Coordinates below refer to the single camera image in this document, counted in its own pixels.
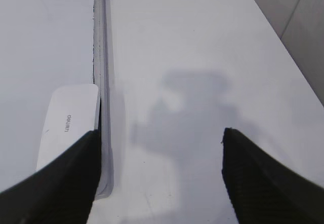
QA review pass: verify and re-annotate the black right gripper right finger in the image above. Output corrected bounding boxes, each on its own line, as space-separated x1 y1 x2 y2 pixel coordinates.
222 128 323 223

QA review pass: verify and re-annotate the whiteboard with aluminium frame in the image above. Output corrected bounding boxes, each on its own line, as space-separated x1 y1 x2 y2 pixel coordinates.
1 0 113 199

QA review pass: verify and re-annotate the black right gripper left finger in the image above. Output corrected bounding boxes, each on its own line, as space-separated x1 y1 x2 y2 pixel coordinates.
1 130 101 223

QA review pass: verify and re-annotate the white whiteboard eraser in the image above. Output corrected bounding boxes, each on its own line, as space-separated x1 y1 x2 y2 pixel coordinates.
36 84 100 171

